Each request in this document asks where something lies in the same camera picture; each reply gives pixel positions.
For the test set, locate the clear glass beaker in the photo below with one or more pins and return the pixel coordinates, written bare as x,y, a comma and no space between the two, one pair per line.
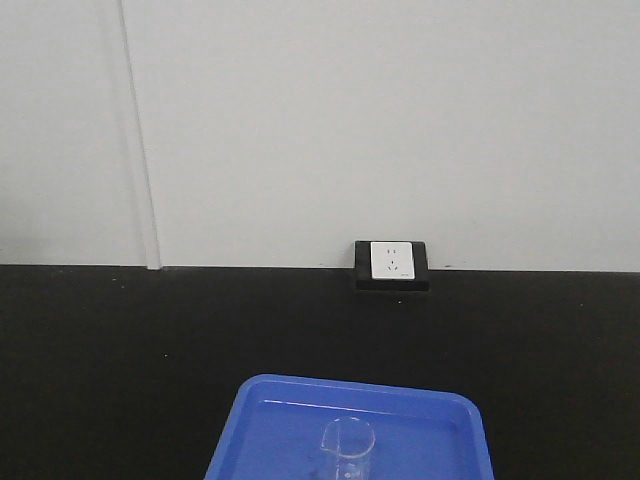
347,445

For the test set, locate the white wall power socket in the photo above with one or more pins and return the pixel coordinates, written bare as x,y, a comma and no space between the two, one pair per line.
392,261

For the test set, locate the black socket mounting box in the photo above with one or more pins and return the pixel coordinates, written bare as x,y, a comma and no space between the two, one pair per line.
362,270

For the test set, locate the blue plastic tray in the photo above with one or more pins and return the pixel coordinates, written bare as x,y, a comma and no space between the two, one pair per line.
276,424

